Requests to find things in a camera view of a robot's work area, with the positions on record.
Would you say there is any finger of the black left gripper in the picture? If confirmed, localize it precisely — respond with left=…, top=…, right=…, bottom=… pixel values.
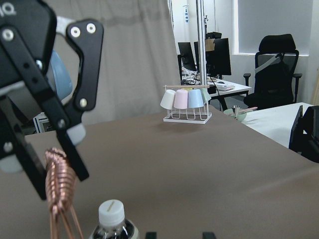
left=0, top=82, right=46, bottom=200

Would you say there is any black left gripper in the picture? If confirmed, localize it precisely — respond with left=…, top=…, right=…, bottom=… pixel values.
left=0, top=0, right=105, bottom=182

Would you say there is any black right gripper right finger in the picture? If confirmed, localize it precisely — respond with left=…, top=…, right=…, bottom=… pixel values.
left=202, top=232, right=216, bottom=239

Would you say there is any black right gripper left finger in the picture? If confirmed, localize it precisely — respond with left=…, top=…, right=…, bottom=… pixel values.
left=145, top=232, right=157, bottom=239

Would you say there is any copper wire bottle basket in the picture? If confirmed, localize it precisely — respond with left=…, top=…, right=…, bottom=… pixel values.
left=44, top=147, right=84, bottom=239

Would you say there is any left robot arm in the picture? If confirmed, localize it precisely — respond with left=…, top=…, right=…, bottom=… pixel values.
left=0, top=0, right=104, bottom=199

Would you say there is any tea bottle rear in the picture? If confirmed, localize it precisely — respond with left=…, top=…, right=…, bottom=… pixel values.
left=89, top=199, right=140, bottom=239

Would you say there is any white cup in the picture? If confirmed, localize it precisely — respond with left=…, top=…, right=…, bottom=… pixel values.
left=160, top=89, right=175, bottom=110

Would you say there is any pink cup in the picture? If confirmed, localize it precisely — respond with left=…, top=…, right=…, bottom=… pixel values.
left=174, top=89, right=188, bottom=110

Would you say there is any white cup rack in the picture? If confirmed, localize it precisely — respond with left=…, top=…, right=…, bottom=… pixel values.
left=160, top=85, right=212, bottom=124

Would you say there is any distant green bowl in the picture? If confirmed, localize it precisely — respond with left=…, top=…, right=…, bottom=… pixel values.
left=224, top=106, right=257, bottom=122

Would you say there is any blue cup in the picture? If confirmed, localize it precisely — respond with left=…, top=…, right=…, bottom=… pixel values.
left=188, top=89, right=204, bottom=108

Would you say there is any light green cup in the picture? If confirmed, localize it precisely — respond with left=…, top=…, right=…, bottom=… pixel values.
left=201, top=88, right=211, bottom=103

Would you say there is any black office chair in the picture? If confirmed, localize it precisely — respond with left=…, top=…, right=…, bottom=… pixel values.
left=243, top=33, right=302, bottom=110

